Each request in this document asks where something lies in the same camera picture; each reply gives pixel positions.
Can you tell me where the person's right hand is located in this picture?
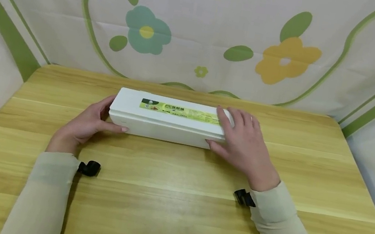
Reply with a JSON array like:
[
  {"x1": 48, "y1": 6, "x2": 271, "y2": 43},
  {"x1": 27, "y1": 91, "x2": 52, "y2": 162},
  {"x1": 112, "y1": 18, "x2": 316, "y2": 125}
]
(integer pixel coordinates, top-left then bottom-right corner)
[{"x1": 198, "y1": 104, "x2": 292, "y2": 195}]

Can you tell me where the person's left hand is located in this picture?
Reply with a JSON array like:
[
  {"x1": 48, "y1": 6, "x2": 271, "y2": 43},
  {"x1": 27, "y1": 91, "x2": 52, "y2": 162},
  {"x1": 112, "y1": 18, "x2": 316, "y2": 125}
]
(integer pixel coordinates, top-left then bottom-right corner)
[{"x1": 45, "y1": 85, "x2": 135, "y2": 165}]

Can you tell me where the white box with green label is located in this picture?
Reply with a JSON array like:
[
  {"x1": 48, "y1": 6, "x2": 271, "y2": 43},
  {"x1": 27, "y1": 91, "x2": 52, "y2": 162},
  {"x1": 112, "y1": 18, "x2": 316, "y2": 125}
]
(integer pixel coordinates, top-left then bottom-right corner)
[{"x1": 105, "y1": 86, "x2": 238, "y2": 154}]

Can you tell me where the person's left forearm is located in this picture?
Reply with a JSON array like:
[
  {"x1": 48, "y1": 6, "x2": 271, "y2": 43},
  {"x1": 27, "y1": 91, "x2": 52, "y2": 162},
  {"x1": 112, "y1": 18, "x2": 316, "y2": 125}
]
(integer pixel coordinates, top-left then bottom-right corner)
[{"x1": 0, "y1": 143, "x2": 82, "y2": 234}]

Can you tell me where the black wrist band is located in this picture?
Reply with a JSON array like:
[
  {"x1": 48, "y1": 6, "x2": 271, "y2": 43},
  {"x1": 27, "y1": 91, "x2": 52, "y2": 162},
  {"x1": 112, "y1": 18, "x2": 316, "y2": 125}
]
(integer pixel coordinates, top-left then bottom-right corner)
[
  {"x1": 77, "y1": 159, "x2": 102, "y2": 179},
  {"x1": 232, "y1": 187, "x2": 259, "y2": 209}
]

